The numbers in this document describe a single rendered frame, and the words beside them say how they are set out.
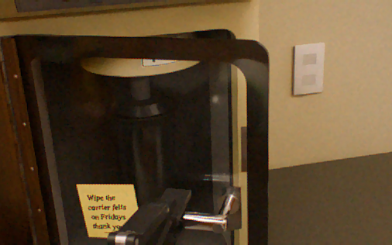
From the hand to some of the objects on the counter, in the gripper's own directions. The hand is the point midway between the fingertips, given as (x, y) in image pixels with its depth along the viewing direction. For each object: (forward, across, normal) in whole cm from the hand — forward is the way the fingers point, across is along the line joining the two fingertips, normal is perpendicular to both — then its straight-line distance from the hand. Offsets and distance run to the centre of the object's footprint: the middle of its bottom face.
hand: (171, 216), depth 60 cm
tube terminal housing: (+24, -26, +13) cm, 37 cm away
